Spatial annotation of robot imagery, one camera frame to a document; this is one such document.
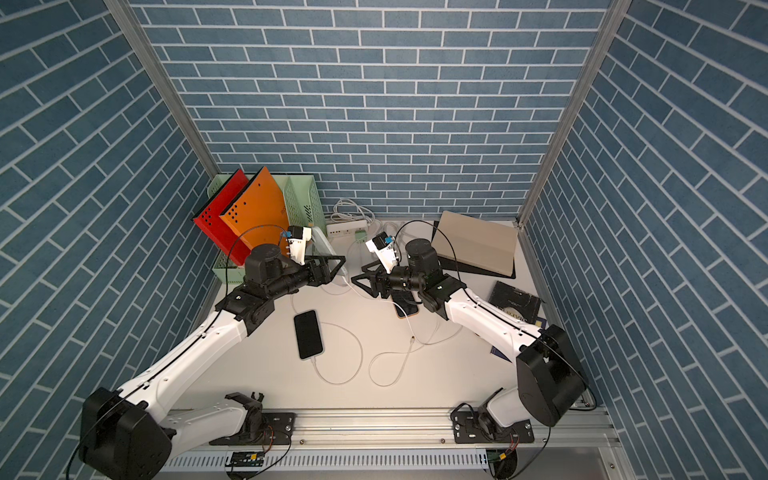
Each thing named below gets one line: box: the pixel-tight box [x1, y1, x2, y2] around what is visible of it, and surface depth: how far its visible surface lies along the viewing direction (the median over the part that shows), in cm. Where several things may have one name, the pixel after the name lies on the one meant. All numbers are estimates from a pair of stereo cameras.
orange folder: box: [220, 166, 289, 255], surface depth 88 cm
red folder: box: [192, 169, 249, 266], surface depth 86 cm
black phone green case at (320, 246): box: [311, 226, 341, 272], surface depth 72 cm
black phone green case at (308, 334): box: [293, 309, 324, 360], surface depth 91 cm
